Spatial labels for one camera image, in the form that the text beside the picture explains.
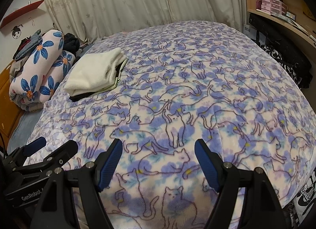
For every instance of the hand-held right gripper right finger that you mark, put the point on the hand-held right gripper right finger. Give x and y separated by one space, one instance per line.
206 164

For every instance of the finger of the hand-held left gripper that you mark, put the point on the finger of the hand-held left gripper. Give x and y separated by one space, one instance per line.
34 145
64 151

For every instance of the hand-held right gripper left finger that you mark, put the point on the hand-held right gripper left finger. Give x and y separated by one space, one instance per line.
109 164

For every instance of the white fluffy cardigan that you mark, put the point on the white fluffy cardigan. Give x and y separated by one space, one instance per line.
93 71

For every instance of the pile of grey clothes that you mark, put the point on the pile of grey clothes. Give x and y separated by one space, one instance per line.
27 48

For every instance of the blue bed sheet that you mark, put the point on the blue bed sheet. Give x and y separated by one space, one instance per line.
22 130

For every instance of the green and black folded garment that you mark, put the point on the green and black folded garment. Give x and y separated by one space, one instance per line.
81 96

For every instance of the rolled blue-flower quilt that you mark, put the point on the rolled blue-flower quilt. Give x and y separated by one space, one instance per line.
32 71

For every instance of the black white printed bag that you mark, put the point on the black white printed bag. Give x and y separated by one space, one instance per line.
306 194

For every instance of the grey pillow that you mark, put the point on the grey pillow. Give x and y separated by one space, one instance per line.
86 47

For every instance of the black clothing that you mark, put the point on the black clothing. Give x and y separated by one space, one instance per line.
71 42

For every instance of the black white patterned cloth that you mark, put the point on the black white patterned cloth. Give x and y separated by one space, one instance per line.
271 52

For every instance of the white cardboard box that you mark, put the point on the white cardboard box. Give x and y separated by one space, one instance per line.
249 32

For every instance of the white leaf-pattern curtain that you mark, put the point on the white leaf-pattern curtain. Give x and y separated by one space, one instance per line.
123 1

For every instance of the small framed picture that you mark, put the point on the small framed picture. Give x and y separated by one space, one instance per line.
291 15

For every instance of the pink drawer organizer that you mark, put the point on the pink drawer organizer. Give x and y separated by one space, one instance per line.
271 5

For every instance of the wooden bed frame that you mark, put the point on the wooden bed frame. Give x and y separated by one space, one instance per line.
7 100

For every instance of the face wall sticker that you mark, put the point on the face wall sticker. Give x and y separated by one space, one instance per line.
16 32

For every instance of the red wall shelf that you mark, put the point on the red wall shelf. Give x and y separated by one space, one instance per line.
22 13

